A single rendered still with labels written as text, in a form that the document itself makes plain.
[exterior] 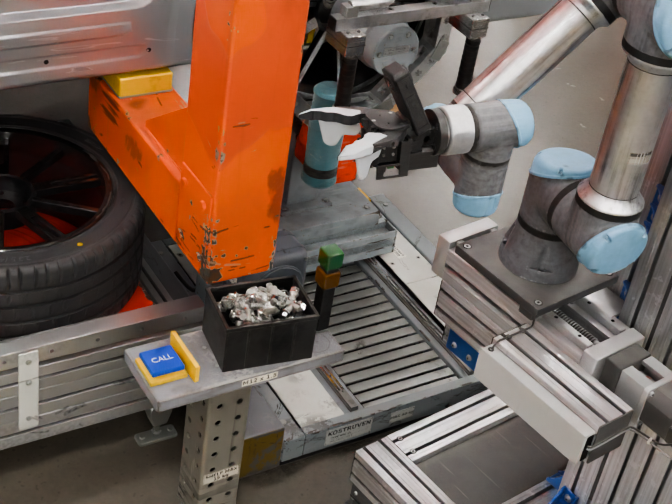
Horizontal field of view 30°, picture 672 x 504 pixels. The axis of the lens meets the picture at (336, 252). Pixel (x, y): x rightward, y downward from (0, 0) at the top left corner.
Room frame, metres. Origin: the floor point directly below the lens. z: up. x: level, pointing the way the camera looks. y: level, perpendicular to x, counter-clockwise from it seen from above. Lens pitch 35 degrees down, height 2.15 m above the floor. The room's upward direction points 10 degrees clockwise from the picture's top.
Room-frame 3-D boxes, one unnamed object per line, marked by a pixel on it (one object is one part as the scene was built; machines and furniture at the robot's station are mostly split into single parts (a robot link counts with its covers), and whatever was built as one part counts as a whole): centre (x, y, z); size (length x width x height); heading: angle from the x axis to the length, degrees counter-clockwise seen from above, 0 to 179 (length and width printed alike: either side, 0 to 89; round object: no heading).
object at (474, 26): (2.73, -0.21, 0.93); 0.09 x 0.05 x 0.05; 36
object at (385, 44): (2.74, 0.00, 0.85); 0.21 x 0.14 x 0.14; 36
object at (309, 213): (2.93, 0.15, 0.32); 0.40 x 0.30 x 0.28; 126
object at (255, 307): (2.01, 0.13, 0.51); 0.20 x 0.14 x 0.13; 118
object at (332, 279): (2.10, 0.01, 0.59); 0.04 x 0.04 x 0.04; 36
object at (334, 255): (2.10, 0.01, 0.64); 0.04 x 0.04 x 0.04; 36
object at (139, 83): (2.61, 0.54, 0.71); 0.14 x 0.14 x 0.05; 36
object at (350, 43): (2.53, 0.06, 0.93); 0.09 x 0.05 x 0.05; 36
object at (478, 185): (1.73, -0.20, 1.12); 0.11 x 0.08 x 0.11; 29
